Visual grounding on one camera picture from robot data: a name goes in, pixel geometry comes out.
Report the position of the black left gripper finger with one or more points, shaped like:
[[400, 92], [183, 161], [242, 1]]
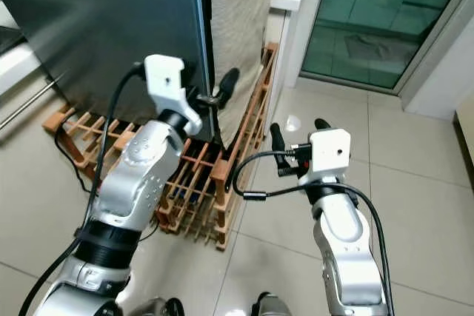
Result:
[[228, 81]]

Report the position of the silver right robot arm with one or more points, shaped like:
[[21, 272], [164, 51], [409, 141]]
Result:
[[344, 242]]

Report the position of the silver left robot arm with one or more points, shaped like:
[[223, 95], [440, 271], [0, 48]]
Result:
[[141, 175]]

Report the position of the beige cloth fridge cover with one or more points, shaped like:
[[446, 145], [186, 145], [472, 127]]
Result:
[[237, 12]]

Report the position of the dark grey fridge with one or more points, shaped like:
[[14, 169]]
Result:
[[104, 27]]

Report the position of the wooden slatted rack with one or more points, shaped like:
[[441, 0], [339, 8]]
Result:
[[222, 170]]

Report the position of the glass sliding door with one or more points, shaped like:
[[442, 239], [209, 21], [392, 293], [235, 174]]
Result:
[[378, 27]]

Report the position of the white kitchen counter cabinet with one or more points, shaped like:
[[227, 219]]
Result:
[[18, 64]]

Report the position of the cream door panel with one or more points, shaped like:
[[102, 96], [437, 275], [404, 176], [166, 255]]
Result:
[[466, 127]]

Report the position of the grey right robot foot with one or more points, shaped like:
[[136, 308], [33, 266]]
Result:
[[270, 306]]

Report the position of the grey robot foot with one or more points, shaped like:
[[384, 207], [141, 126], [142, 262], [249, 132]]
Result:
[[270, 306], [164, 307]]

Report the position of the black gas stove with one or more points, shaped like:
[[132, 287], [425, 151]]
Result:
[[7, 37]]

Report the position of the grey left robot foot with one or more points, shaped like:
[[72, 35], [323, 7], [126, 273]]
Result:
[[164, 307]]

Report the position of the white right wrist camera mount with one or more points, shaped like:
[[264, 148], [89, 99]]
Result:
[[329, 151]]

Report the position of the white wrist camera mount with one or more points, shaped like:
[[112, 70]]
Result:
[[167, 83], [329, 151]]

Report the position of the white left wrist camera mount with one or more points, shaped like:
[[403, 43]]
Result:
[[167, 83]]

